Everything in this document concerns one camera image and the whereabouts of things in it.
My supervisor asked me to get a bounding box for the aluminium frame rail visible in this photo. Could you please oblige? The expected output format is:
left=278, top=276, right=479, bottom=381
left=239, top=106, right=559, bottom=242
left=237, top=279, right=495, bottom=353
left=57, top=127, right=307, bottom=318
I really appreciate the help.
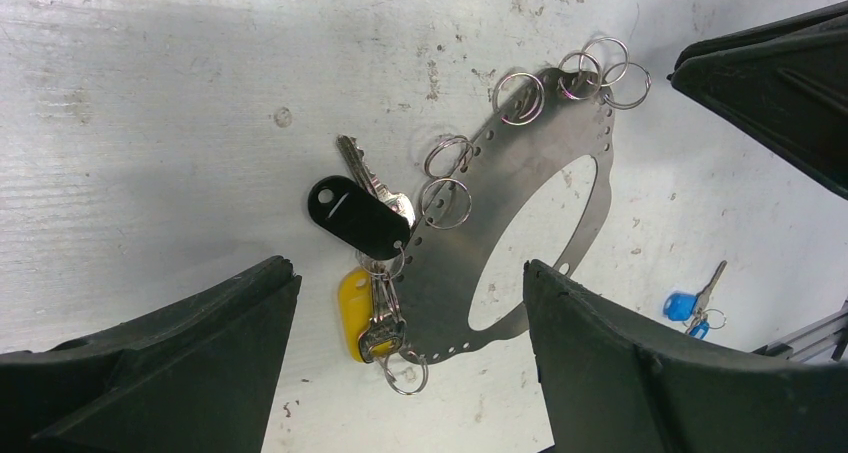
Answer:
left=752, top=302, right=847, bottom=363

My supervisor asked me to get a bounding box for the silver key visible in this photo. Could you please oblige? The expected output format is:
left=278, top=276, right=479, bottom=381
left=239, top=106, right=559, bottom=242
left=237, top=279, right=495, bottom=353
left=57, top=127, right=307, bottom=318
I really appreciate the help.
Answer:
left=336, top=135, right=416, bottom=227
left=693, top=260, right=727, bottom=318
left=357, top=276, right=406, bottom=363

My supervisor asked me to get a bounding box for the perforated metal key plate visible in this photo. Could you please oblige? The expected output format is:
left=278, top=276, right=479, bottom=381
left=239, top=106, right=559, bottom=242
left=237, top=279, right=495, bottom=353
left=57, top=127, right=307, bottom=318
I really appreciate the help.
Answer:
left=387, top=66, right=615, bottom=365

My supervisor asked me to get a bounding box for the solid blue key tag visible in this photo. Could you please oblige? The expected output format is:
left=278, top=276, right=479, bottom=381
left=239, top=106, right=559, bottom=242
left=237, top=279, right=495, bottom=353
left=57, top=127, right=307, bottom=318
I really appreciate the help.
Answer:
left=662, top=292, right=698, bottom=322

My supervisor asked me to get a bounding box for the silver key on blue tag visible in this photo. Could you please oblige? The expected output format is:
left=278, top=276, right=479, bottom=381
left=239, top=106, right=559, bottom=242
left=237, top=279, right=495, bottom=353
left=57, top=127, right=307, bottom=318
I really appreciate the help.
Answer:
left=693, top=260, right=727, bottom=318

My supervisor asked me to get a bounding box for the blue key tag white label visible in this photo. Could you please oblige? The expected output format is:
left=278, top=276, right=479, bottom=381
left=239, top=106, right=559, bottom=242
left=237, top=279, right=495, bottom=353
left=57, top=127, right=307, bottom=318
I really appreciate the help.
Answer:
left=686, top=319, right=710, bottom=340

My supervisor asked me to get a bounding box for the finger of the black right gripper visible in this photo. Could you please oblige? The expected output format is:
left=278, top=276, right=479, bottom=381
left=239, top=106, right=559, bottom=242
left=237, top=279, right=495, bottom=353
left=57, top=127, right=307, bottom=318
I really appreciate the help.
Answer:
left=668, top=2, right=847, bottom=198

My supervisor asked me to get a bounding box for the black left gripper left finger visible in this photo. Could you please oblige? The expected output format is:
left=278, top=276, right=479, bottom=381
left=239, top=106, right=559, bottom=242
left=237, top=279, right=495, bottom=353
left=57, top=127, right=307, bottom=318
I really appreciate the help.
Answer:
left=1, top=256, right=301, bottom=452

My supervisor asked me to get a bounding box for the black key tag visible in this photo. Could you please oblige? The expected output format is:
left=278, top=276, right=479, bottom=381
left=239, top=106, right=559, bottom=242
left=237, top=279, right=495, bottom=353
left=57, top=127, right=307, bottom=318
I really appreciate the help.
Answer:
left=307, top=175, right=411, bottom=260

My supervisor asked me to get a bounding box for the yellow key tag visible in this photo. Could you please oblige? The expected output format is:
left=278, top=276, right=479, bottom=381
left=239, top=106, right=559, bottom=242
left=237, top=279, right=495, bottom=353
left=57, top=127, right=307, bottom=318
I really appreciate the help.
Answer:
left=337, top=268, right=392, bottom=363

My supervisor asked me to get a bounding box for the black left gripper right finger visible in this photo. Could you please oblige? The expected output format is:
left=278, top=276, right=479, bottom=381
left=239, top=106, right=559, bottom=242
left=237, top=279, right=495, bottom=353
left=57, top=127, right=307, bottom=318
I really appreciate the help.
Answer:
left=523, top=260, right=847, bottom=452

